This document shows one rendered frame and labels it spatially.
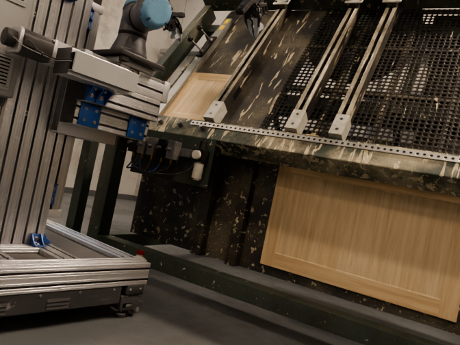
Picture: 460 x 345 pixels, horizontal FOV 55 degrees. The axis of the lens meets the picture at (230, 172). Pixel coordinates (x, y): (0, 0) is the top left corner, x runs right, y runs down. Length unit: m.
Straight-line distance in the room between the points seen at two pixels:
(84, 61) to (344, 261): 1.40
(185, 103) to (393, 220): 1.26
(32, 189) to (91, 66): 0.57
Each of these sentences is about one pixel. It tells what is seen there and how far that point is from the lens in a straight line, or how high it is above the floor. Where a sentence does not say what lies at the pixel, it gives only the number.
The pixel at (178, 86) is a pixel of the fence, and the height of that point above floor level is 1.11.
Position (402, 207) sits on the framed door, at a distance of 2.09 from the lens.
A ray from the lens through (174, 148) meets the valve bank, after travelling 2.15.
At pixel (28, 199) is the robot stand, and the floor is 0.40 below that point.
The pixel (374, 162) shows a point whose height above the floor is 0.82.
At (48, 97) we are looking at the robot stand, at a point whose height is 0.81.
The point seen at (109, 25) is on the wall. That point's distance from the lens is 6.68.
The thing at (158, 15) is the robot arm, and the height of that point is 1.19.
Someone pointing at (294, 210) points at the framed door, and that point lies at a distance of 2.21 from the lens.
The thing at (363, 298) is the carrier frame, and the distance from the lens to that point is 2.16.
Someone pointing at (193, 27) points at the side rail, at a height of 1.59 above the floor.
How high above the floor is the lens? 0.64
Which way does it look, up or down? 1 degrees up
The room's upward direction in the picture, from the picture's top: 12 degrees clockwise
